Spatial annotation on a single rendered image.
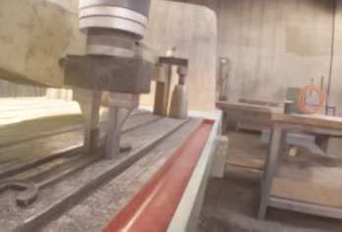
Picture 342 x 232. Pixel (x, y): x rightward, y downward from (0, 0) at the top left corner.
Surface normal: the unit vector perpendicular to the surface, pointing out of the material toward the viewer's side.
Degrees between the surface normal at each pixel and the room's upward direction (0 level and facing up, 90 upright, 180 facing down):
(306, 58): 90
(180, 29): 76
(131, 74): 90
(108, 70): 90
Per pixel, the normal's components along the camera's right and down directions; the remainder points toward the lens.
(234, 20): -0.37, 0.03
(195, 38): 0.15, -0.15
